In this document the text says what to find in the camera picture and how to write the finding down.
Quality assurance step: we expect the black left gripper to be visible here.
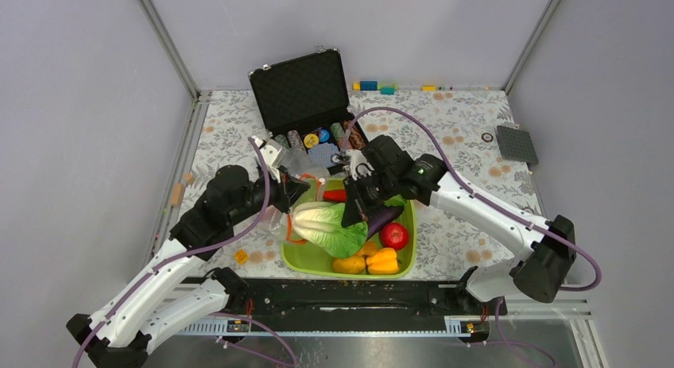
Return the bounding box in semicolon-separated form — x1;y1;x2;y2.
230;165;312;226

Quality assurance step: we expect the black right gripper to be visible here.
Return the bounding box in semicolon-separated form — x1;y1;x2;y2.
343;170;399;228

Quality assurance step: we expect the clear zip top bag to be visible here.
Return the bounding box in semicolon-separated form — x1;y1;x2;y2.
265;145;330;245

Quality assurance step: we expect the green toy cabbage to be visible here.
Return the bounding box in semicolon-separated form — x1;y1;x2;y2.
290;201;369;258

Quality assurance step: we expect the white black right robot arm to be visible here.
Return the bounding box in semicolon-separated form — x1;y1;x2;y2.
335;135;575;314

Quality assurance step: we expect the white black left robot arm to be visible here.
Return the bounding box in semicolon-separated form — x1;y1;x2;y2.
67;165;310;367

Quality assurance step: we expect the purple toy eggplant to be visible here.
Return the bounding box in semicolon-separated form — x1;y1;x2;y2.
366;206;404;240

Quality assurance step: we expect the orange toy carrot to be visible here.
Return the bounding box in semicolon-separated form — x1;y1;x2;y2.
323;189;347;203

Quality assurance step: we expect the green toy leaf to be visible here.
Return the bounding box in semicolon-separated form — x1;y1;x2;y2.
384;195;408;207

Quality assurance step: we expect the red toy apple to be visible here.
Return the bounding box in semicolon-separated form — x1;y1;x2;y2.
379;223;409;250

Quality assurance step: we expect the fried chicken toy piece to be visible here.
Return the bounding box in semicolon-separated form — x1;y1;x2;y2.
355;241;378;258

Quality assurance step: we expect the blue playing card deck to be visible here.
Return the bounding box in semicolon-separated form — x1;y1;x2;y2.
308;142;339;169

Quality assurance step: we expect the yellow big blind button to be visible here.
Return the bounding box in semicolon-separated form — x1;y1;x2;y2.
303;134;320;149

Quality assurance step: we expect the green plastic tray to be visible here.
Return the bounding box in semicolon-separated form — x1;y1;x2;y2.
281;179;416;279

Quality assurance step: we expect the orange toy mandarin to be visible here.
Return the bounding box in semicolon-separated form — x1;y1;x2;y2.
331;255;366;275

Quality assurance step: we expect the yellow toy bell pepper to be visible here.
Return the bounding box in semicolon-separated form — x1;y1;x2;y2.
366;247;400;275

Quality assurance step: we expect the small orange toy cracker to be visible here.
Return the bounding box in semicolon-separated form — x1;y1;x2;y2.
233;250;249;265

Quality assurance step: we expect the black poker chip case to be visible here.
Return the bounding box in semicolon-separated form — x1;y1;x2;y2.
248;48;354;138

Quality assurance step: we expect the wooden block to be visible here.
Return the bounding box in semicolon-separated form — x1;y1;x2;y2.
169;183;185;207

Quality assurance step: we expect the loose poker chip on table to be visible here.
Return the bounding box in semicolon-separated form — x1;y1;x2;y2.
481;133;494;143

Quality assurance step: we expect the grey building baseplate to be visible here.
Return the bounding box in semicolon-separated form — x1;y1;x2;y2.
495;126;539;165

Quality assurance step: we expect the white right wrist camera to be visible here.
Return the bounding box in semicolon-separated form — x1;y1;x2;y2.
331;149;374;180

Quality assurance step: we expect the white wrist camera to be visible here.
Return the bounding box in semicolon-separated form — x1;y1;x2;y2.
253;136;288;183
331;149;374;180

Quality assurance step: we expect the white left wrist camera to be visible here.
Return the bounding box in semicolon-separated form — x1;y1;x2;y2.
253;136;288;183

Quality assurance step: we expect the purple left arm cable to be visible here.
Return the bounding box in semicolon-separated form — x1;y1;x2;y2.
71;136;272;368

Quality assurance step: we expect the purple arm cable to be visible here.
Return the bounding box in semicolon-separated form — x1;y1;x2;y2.
339;106;603;293
71;136;272;368

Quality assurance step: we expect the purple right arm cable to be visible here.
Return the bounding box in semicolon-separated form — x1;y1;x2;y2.
339;106;603;293

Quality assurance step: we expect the blue toy block at wall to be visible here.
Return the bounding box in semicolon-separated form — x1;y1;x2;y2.
358;80;378;91

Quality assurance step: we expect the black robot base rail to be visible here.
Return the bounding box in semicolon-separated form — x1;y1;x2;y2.
173;276;509;335

